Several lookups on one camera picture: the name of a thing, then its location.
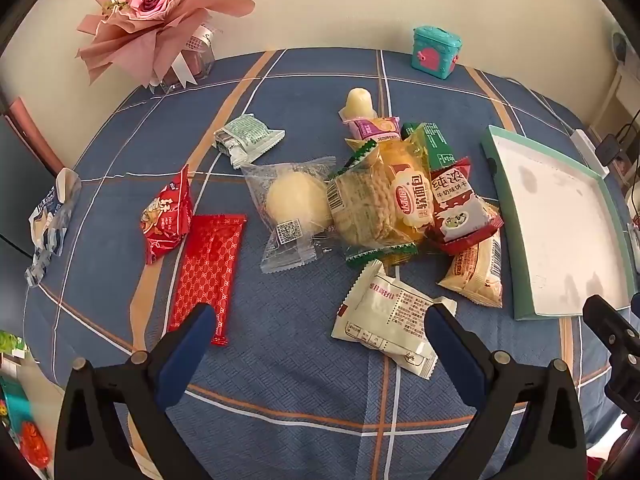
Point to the yellow soft bread packet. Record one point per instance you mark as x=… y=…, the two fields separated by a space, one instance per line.
x=407 y=195

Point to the colourful printed packaging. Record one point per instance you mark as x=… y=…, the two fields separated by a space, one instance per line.
x=22 y=410

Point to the red patterned long packet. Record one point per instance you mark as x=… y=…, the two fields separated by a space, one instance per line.
x=207 y=275

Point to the teal towel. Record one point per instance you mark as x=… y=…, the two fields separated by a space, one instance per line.
x=620 y=46

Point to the black charger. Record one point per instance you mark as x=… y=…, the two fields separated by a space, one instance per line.
x=610 y=150

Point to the green and white snack packet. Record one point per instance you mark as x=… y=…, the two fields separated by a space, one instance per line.
x=247 y=135

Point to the dark green snack packet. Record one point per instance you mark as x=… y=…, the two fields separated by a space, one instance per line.
x=435 y=145

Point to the white side shelf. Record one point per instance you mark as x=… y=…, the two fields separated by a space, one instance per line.
x=617 y=105

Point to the pink flower bouquet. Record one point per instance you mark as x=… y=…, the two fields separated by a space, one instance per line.
x=150 y=15

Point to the blue and white plastic bag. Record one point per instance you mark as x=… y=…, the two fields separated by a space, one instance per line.
x=50 y=220

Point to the pink swiss roll packet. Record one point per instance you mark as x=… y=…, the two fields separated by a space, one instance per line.
x=375 y=130

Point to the teal toy box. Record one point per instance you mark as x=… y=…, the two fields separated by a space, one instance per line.
x=435 y=50

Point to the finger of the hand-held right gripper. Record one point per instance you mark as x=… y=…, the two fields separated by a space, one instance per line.
x=602 y=322
x=636 y=305

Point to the white power strip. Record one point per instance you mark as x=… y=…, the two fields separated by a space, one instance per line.
x=587 y=152

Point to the red and white milk packet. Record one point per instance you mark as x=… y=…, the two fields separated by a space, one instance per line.
x=460 y=210

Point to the clear packet with white pastry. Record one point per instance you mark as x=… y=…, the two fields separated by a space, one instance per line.
x=292 y=205

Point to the small red cartoon snack packet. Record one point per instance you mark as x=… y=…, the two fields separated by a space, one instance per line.
x=165 y=220

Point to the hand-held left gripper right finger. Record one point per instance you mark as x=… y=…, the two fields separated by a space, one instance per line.
x=450 y=352

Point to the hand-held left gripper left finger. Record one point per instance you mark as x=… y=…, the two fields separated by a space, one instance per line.
x=185 y=355

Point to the cream and orange bread packet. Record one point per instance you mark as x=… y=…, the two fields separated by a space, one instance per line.
x=477 y=272

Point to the white nut print snack packet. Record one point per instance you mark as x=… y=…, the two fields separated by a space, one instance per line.
x=385 y=315

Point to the blue plaid tablecloth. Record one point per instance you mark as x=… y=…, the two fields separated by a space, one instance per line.
x=280 y=410

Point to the green-edged clear cracker packet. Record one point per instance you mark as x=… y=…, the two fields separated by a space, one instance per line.
x=357 y=210

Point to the shallow teal cardboard box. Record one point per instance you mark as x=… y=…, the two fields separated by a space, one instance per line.
x=555 y=225

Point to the clear glass vase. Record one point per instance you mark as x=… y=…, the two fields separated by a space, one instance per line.
x=197 y=62

